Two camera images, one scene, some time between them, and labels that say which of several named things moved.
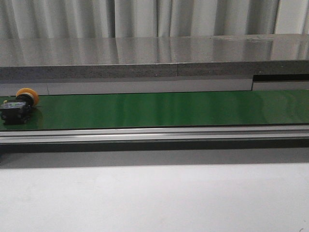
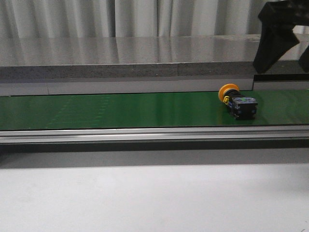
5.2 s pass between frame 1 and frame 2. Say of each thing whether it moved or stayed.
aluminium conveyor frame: stayed
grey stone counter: stayed
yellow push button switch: moved
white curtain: stayed
